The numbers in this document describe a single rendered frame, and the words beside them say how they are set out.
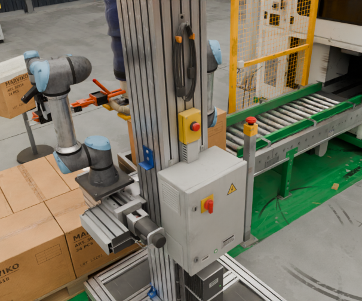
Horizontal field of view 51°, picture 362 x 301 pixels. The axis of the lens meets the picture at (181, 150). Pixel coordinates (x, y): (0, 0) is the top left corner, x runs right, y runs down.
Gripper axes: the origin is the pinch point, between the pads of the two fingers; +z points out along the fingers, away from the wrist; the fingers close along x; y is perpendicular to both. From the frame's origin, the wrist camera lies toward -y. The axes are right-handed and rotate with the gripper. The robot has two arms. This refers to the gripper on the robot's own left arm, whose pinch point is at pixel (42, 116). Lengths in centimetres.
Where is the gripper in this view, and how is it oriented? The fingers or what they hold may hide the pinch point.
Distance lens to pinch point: 226.3
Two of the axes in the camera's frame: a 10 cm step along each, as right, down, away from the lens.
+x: -6.1, -3.8, 6.9
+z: 0.4, 8.6, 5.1
